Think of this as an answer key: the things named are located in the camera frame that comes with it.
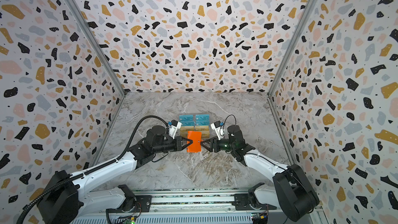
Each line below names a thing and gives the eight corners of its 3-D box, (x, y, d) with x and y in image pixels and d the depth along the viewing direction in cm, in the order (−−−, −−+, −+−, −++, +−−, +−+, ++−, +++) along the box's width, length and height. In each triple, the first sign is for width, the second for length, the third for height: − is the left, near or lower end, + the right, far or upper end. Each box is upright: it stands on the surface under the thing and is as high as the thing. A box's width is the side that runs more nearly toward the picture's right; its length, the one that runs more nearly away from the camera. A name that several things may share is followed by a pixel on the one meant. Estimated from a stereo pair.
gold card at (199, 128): (190, 132, 100) (189, 128, 96) (190, 129, 101) (189, 125, 97) (208, 133, 100) (208, 128, 96) (208, 130, 101) (208, 125, 97)
